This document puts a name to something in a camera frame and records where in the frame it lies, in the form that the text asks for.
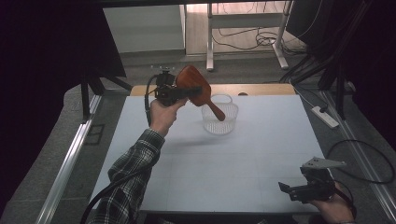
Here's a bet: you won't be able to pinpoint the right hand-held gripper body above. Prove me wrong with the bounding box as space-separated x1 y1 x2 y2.
290 157 347 203

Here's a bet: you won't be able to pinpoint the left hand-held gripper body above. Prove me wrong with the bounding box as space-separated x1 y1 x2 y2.
150 64 189 107

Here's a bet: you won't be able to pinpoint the brown wooden paddle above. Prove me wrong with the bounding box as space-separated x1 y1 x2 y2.
175 64 227 122

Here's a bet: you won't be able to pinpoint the clear plastic mesh basket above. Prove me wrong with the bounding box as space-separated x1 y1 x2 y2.
201 93 240 135

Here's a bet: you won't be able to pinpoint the person's left hand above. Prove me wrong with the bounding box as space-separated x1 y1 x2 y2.
149 97 189 138

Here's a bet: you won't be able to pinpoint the person's right hand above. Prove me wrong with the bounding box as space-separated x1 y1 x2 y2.
307 182 358 224

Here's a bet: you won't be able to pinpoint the white cabinet panel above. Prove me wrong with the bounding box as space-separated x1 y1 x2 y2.
102 4 187 54

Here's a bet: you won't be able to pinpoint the white power strip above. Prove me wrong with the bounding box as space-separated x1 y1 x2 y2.
310 105 340 130

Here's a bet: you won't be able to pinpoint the black metal stand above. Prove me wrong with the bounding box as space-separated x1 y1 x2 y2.
78 67 134 123
317 60 353 121

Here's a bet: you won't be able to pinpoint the black monitor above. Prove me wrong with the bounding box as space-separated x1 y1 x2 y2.
285 0 372 49

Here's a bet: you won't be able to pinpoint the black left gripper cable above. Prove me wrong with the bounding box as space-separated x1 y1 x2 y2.
79 74 159 224

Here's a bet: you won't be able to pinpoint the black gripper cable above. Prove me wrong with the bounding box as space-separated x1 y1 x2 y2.
79 74 159 224
325 138 396 185

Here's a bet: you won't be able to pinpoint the white metal desk frame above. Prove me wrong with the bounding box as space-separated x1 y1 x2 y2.
205 0 294 72

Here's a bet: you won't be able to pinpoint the aluminium rail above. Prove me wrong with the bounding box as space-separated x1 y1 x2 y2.
321 89 396 222
35 93 103 224

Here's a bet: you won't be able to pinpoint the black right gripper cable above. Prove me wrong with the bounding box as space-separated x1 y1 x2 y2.
325 138 396 185

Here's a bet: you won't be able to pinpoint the black floor cables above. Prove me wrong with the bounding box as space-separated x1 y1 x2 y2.
211 27 302 54

